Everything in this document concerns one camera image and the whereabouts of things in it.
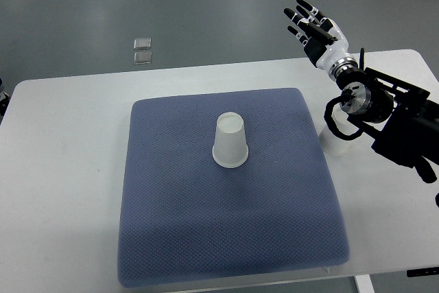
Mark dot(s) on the white paper cup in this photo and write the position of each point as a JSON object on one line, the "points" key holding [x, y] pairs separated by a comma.
{"points": [[230, 149], [329, 142]]}

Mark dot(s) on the black white object left edge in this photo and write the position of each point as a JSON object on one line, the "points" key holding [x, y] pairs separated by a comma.
{"points": [[4, 99]]}

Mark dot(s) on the white paper cup on mat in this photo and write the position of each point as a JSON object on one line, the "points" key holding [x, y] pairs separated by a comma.
{"points": [[230, 149]]}

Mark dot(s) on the white table leg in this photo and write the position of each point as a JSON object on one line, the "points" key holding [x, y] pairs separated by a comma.
{"points": [[364, 284]]}

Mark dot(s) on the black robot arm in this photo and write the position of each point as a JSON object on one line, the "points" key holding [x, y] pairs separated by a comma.
{"points": [[398, 115]]}

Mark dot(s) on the blue quilted mat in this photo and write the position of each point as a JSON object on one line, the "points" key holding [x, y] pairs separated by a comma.
{"points": [[186, 218]]}

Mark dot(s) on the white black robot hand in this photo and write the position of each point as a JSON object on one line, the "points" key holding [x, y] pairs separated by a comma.
{"points": [[323, 41]]}

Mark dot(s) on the upper metal floor plate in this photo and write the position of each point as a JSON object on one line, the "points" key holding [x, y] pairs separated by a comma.
{"points": [[142, 43]]}

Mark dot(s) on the black table control panel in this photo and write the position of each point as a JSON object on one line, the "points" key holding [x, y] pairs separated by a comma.
{"points": [[422, 272]]}

